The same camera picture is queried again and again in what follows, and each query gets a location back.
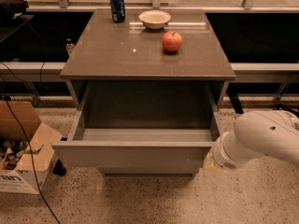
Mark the blue soda can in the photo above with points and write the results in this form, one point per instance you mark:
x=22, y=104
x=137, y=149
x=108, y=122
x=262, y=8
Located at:
x=117, y=10

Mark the small bottle behind cabinet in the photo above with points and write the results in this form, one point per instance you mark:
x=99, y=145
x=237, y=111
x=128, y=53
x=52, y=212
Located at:
x=70, y=45

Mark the cardboard box with cans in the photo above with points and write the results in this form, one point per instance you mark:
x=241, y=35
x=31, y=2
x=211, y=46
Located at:
x=27, y=156

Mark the black bag on shelf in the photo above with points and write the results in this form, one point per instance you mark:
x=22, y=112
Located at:
x=12, y=9

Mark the grey top drawer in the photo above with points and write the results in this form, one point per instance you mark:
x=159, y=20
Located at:
x=142, y=128

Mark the red apple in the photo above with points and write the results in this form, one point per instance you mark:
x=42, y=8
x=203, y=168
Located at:
x=171, y=41

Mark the padded gripper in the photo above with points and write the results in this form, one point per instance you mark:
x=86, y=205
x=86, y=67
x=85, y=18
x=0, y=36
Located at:
x=221, y=157

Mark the grey drawer cabinet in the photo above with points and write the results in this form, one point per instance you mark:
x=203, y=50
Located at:
x=130, y=52

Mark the white bowl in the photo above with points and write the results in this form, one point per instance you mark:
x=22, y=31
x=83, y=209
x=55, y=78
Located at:
x=155, y=19

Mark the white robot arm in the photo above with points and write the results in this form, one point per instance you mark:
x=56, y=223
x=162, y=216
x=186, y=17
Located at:
x=255, y=134

